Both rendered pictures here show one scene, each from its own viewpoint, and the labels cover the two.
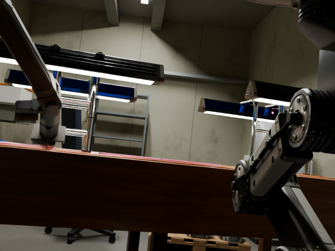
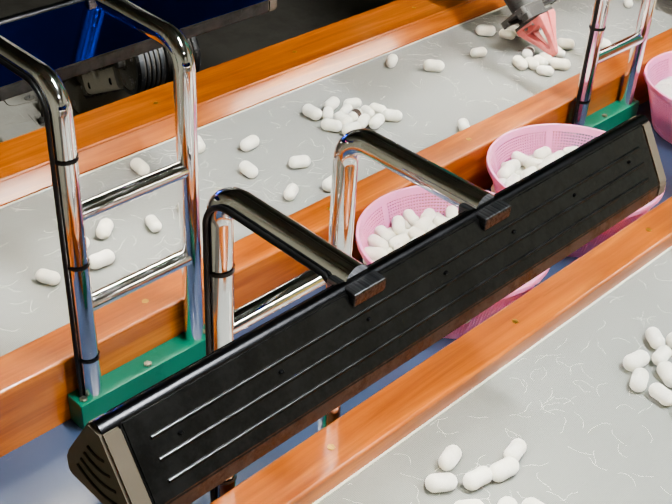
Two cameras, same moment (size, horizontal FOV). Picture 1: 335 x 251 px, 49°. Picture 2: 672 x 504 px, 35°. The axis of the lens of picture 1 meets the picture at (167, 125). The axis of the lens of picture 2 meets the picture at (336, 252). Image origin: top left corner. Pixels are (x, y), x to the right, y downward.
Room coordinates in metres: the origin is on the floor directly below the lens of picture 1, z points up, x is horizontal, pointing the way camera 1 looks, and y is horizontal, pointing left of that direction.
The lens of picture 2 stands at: (2.58, -0.89, 1.59)
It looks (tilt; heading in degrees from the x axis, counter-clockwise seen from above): 36 degrees down; 148
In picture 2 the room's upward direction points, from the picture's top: 3 degrees clockwise
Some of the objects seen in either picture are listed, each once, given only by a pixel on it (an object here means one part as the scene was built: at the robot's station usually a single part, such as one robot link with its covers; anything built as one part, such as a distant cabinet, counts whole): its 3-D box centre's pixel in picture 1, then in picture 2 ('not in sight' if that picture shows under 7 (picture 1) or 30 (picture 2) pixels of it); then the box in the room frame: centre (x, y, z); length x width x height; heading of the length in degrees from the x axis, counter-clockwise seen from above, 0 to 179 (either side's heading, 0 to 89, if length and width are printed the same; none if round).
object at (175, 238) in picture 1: (193, 222); not in sight; (3.61, -0.34, 0.18); 1.27 x 0.88 x 0.36; 4
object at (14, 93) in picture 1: (13, 95); not in sight; (5.65, 2.39, 1.45); 0.51 x 0.43 x 0.28; 4
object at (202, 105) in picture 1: (252, 112); (424, 272); (2.03, -0.46, 1.08); 0.62 x 0.08 x 0.07; 104
